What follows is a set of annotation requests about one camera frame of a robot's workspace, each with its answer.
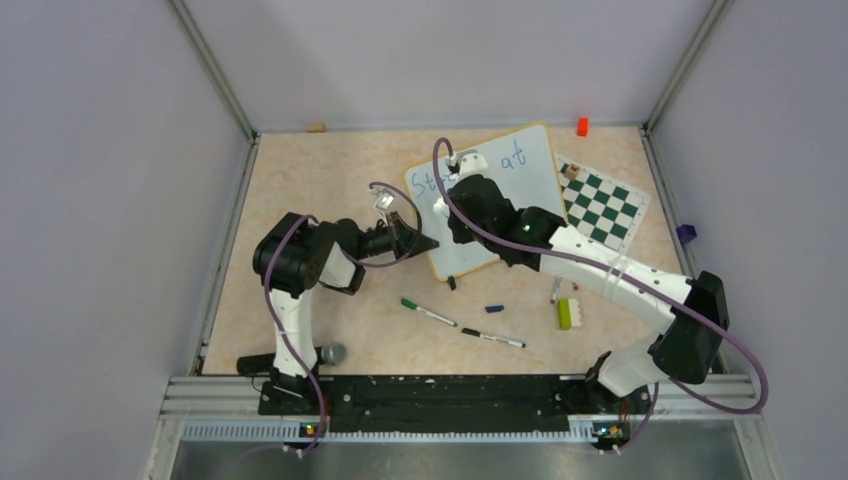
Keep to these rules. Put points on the purple capped marker pen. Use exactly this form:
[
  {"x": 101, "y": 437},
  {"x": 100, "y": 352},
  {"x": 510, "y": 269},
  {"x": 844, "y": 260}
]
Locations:
[{"x": 555, "y": 292}]

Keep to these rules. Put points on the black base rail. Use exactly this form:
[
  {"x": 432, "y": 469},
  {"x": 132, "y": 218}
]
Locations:
[{"x": 443, "y": 404}]

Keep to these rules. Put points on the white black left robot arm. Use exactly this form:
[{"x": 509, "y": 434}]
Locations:
[{"x": 299, "y": 254}]

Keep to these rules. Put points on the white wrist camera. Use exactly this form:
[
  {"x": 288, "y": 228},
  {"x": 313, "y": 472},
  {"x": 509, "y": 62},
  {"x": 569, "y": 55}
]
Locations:
[
  {"x": 383, "y": 200},
  {"x": 465, "y": 164}
]

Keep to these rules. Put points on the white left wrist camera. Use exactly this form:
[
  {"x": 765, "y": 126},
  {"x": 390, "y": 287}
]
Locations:
[{"x": 383, "y": 200}]

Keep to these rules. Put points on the green capped marker pen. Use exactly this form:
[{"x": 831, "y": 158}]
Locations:
[{"x": 415, "y": 307}]

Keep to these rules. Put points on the green white chess mat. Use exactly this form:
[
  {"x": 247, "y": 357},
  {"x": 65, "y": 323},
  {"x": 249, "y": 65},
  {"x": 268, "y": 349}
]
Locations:
[{"x": 602, "y": 207}]

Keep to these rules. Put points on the purple small object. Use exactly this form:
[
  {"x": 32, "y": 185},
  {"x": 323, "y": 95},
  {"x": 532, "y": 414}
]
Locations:
[{"x": 686, "y": 233}]

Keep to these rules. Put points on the green white toy brick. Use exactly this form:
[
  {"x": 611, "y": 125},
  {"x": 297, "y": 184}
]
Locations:
[{"x": 568, "y": 314}]

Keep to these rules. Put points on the yellow framed whiteboard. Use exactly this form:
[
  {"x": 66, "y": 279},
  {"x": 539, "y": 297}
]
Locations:
[{"x": 517, "y": 197}]

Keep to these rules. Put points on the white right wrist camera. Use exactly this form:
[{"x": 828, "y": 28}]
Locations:
[{"x": 465, "y": 164}]

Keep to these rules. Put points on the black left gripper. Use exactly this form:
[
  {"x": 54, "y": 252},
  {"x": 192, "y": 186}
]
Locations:
[{"x": 409, "y": 242}]

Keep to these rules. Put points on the orange red small block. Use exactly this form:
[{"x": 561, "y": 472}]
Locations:
[{"x": 583, "y": 126}]

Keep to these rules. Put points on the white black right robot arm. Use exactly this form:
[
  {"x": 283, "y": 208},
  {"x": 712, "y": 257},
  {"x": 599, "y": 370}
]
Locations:
[{"x": 684, "y": 313}]

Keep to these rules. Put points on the brown white chess piece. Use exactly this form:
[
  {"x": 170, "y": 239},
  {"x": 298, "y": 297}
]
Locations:
[{"x": 572, "y": 171}]

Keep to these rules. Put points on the black capped marker pen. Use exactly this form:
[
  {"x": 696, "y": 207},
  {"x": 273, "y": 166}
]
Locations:
[{"x": 494, "y": 338}]

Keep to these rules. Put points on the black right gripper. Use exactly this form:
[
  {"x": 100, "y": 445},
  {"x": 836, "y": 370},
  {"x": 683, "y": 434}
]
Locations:
[{"x": 459, "y": 236}]

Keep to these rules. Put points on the small wooden block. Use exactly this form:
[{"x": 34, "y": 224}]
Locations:
[{"x": 315, "y": 128}]

